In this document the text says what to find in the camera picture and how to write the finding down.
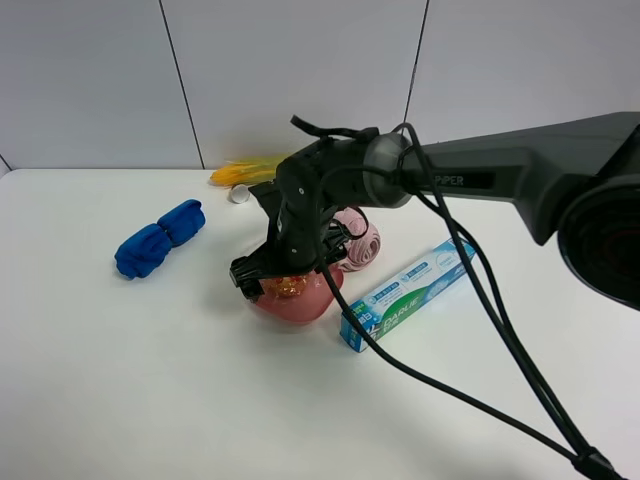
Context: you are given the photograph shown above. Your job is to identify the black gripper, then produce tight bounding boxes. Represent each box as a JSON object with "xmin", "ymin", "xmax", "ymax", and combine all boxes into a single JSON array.
[{"xmin": 230, "ymin": 139, "xmax": 370, "ymax": 300}]

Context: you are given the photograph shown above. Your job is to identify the toy tart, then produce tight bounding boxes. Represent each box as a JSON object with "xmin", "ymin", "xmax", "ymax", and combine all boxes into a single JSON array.
[{"xmin": 260, "ymin": 274, "xmax": 310, "ymax": 300}]

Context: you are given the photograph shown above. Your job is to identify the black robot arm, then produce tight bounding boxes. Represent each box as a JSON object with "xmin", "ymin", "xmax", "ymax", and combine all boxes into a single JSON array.
[{"xmin": 230, "ymin": 112, "xmax": 639, "ymax": 308}]

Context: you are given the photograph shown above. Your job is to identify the pink square plate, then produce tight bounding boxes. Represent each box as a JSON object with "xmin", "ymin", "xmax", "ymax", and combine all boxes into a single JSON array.
[{"xmin": 251, "ymin": 272, "xmax": 334, "ymax": 326}]

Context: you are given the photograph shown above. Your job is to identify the small white cup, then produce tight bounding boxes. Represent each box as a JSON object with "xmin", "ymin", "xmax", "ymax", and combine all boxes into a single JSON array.
[{"xmin": 228, "ymin": 184, "xmax": 251, "ymax": 205}]

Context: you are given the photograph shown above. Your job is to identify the blue rolled towel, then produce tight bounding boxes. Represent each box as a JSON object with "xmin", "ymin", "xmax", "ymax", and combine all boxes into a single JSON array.
[{"xmin": 114, "ymin": 199, "xmax": 206, "ymax": 280}]

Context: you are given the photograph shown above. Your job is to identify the pink rolled towel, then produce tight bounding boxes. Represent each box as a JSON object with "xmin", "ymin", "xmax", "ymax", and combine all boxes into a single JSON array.
[{"xmin": 334, "ymin": 208, "xmax": 381, "ymax": 272}]

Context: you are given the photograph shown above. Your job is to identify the toy corn cob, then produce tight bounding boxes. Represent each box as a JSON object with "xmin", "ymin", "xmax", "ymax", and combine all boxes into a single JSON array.
[{"xmin": 210, "ymin": 154, "xmax": 287, "ymax": 188}]

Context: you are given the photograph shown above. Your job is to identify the blue-green toothpaste box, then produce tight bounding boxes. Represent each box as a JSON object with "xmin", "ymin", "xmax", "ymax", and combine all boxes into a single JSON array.
[{"xmin": 350, "ymin": 239, "xmax": 466, "ymax": 340}]

